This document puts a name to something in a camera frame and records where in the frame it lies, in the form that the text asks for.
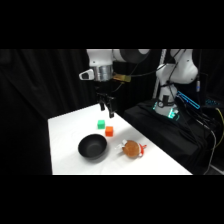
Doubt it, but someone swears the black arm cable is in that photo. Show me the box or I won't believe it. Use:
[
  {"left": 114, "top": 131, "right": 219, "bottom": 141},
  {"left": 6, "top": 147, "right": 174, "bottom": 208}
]
[{"left": 113, "top": 49, "right": 188, "bottom": 101}]

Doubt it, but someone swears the black curtain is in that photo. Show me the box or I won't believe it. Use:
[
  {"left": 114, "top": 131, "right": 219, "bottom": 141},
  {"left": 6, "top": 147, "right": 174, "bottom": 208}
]
[{"left": 0, "top": 49, "right": 224, "bottom": 176}]

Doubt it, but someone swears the tan wrist mount plate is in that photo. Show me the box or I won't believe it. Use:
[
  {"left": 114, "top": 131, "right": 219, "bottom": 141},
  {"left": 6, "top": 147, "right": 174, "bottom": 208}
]
[{"left": 112, "top": 73, "right": 132, "bottom": 83}]

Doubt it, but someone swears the blue-lit electronic device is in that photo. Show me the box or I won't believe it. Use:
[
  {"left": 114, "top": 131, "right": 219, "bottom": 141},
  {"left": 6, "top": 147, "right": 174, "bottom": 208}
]
[{"left": 175, "top": 90, "right": 202, "bottom": 111}]

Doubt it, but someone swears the brown potato toy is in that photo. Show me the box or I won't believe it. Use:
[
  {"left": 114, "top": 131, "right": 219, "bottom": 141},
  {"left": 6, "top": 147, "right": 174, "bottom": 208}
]
[{"left": 114, "top": 139, "right": 148, "bottom": 159}]

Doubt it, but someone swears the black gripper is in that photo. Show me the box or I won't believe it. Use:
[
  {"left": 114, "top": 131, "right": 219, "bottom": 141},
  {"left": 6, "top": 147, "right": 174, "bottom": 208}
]
[{"left": 95, "top": 80, "right": 116, "bottom": 120}]

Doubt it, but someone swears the black bowl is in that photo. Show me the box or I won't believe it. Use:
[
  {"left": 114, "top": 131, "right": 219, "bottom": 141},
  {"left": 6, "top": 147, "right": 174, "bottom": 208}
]
[{"left": 77, "top": 133, "right": 109, "bottom": 159}]

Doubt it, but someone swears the black cloth-covered stand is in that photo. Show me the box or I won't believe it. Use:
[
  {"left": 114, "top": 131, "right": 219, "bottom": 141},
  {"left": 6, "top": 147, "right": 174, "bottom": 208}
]
[{"left": 122, "top": 98, "right": 224, "bottom": 176}]

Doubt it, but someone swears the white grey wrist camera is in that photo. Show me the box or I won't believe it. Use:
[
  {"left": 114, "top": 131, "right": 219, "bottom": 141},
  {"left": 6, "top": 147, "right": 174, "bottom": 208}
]
[{"left": 78, "top": 69, "right": 96, "bottom": 81}]

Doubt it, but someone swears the orange cube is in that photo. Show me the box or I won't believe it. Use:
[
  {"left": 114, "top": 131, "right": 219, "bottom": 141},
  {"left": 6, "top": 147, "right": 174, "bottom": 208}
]
[{"left": 104, "top": 126, "right": 115, "bottom": 137}]

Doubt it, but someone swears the yellow cable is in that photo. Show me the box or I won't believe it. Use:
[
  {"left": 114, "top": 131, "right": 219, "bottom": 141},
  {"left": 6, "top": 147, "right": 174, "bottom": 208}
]
[{"left": 209, "top": 107, "right": 224, "bottom": 168}]

